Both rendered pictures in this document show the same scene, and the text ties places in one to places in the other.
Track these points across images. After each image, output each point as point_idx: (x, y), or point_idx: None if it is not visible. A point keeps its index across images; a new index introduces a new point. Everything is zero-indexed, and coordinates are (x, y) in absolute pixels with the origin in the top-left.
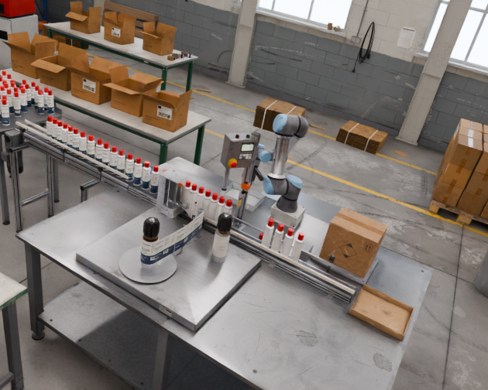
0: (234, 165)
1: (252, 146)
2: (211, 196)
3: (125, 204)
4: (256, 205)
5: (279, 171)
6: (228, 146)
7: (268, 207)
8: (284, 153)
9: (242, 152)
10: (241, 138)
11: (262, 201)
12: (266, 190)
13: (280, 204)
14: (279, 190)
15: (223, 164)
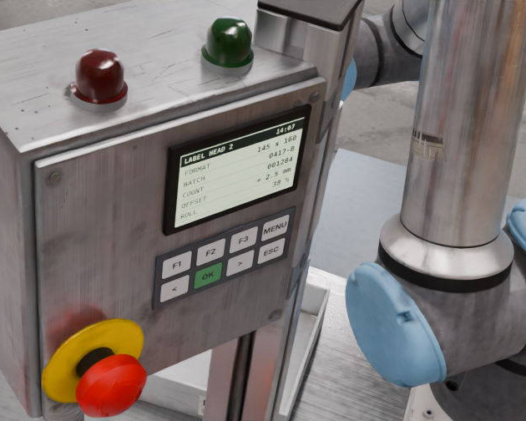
0: (119, 398)
1: (296, 149)
2: (0, 372)
3: None
4: (295, 394)
5: (479, 224)
6: (6, 217)
7: (365, 372)
8: (520, 83)
9: (192, 230)
10: (154, 98)
11: (321, 326)
12: (391, 367)
13: (468, 402)
14: (483, 354)
15: (1, 366)
